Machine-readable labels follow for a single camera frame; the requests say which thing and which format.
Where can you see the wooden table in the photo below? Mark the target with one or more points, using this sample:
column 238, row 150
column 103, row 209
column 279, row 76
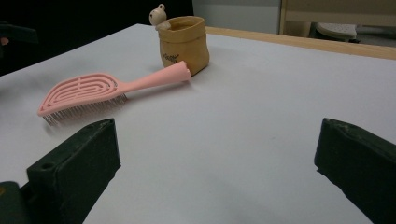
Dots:
column 311, row 42

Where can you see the white cabinet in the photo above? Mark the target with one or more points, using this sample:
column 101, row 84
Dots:
column 236, row 15

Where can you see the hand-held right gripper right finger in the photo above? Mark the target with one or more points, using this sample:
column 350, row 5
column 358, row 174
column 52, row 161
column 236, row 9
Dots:
column 361, row 161

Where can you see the small beige bear figurine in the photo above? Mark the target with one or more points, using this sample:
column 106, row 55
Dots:
column 155, row 17

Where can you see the pink hairbrush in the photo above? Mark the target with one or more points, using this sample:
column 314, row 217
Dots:
column 149, row 79

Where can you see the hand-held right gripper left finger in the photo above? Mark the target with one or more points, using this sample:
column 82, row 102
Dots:
column 81, row 161

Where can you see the white table sheet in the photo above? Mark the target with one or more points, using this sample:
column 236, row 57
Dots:
column 249, row 109

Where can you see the grey padded object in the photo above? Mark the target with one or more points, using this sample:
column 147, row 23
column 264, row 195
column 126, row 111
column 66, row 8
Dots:
column 336, row 30

